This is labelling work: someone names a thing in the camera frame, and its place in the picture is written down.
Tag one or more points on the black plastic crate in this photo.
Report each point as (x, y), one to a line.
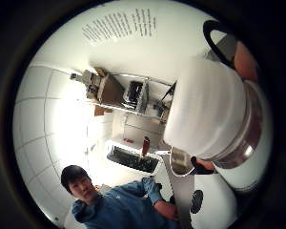
(135, 93)

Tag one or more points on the tray with dark contents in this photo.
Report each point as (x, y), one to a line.
(133, 159)

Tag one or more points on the red bottle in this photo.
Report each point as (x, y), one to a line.
(145, 145)

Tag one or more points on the silver metal cup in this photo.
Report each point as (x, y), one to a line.
(181, 160)

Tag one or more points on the white appliance with black disc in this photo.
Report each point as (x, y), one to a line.
(216, 203)

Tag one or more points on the the person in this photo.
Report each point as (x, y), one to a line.
(117, 203)

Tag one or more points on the brown cardboard box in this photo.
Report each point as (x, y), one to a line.
(109, 89)

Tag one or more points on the slotted ceiling vent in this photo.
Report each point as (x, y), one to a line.
(120, 24)

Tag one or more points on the metal shelf rack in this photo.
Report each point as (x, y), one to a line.
(139, 98)

